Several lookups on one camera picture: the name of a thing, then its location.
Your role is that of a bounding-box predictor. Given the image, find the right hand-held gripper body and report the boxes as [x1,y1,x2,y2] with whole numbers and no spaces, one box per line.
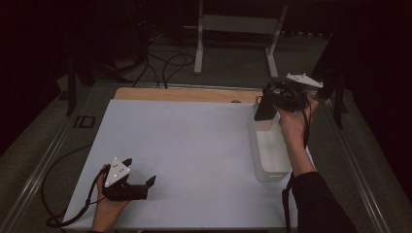
[271,72,325,115]

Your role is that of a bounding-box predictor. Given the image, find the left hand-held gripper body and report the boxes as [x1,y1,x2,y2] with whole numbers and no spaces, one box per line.
[102,156,150,203]

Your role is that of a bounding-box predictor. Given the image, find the black phone case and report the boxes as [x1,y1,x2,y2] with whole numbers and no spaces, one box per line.
[254,95,280,122]

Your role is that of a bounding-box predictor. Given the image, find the white plastic bin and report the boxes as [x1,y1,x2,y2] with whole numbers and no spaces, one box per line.
[248,103,294,183]

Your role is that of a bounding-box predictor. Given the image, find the person's right hand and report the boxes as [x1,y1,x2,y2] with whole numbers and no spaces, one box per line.
[277,94,321,149]

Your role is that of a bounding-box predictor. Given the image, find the person's left hand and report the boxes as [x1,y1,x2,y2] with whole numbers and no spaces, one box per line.
[90,174,131,233]

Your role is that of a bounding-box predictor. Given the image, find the black tripod stand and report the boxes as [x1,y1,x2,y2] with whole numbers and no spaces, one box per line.
[281,18,350,130]

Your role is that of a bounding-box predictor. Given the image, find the white table mat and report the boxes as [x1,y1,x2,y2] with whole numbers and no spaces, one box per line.
[61,98,325,231]

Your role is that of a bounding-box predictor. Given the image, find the white metal stand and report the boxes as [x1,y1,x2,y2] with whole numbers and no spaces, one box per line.
[183,0,290,81]

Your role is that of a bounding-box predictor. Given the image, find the black stand leg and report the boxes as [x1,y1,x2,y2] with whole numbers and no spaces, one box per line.
[65,52,98,117]

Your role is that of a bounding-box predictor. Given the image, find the left hand-held gripper cable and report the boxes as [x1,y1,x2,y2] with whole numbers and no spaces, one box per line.
[40,144,112,229]

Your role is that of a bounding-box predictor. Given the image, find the metal floor rail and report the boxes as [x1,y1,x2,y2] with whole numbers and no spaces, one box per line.
[0,84,98,233]
[322,95,393,233]

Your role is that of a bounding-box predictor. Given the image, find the black floor cables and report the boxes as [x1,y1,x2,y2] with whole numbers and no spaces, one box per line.
[128,30,197,89]

